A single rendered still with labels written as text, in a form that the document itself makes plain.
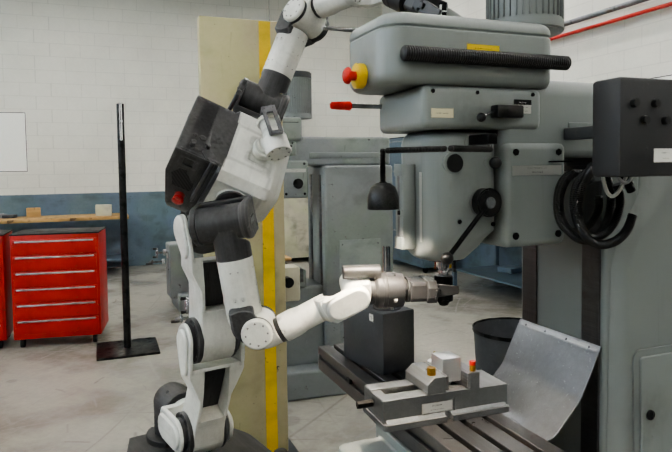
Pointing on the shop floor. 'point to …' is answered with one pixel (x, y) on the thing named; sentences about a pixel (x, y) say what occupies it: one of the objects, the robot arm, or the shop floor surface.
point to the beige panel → (215, 44)
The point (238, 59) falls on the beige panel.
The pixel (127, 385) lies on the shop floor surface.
